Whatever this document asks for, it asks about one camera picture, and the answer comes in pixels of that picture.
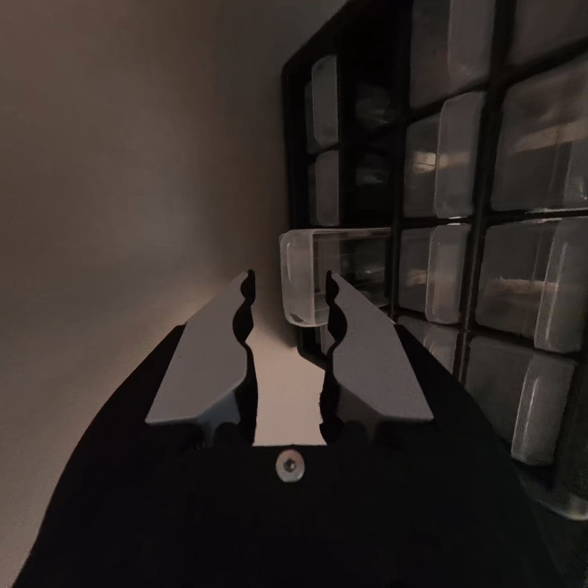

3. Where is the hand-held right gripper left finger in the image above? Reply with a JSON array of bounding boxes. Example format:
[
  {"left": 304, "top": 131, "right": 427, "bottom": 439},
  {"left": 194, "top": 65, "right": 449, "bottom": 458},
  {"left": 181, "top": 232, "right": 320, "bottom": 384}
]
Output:
[{"left": 145, "top": 269, "right": 259, "bottom": 445}]

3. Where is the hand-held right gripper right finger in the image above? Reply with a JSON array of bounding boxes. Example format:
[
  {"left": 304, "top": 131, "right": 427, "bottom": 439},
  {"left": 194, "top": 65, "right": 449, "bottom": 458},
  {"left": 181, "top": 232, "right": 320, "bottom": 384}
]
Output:
[{"left": 319, "top": 270, "right": 435, "bottom": 444}]

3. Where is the clear plastic drawer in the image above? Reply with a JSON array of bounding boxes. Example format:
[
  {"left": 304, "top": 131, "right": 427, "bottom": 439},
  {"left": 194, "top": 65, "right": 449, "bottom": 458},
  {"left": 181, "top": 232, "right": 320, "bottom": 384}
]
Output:
[{"left": 279, "top": 227, "right": 393, "bottom": 328}]

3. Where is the black drawer cabinet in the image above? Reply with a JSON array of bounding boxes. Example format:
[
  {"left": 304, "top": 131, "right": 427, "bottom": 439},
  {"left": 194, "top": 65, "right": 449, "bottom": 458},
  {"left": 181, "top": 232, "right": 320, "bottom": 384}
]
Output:
[{"left": 281, "top": 0, "right": 588, "bottom": 520}]

